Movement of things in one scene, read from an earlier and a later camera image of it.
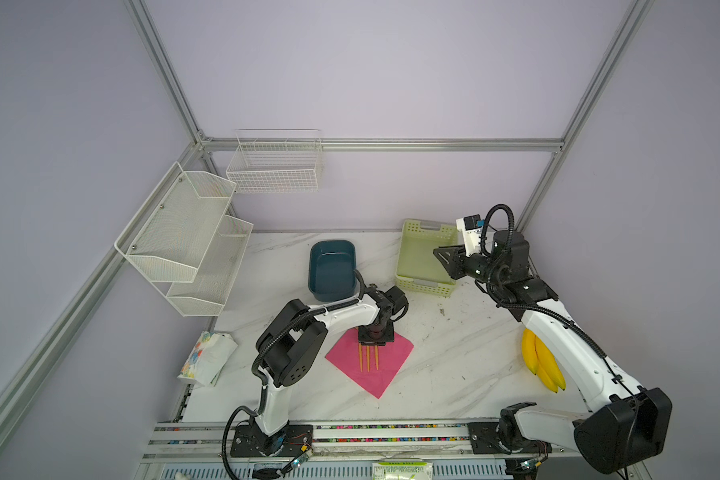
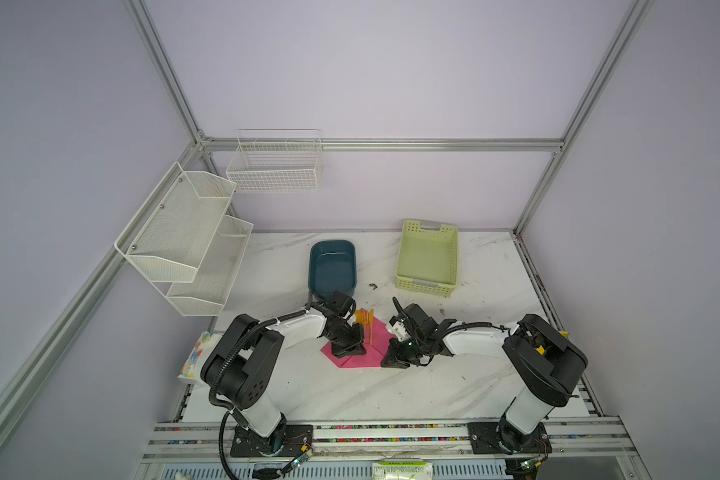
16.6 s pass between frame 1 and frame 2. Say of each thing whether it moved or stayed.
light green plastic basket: stayed
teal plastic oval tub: stayed
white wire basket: stayed
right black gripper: moved
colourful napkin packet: stayed
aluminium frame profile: stayed
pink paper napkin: moved
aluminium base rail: stayed
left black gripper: moved
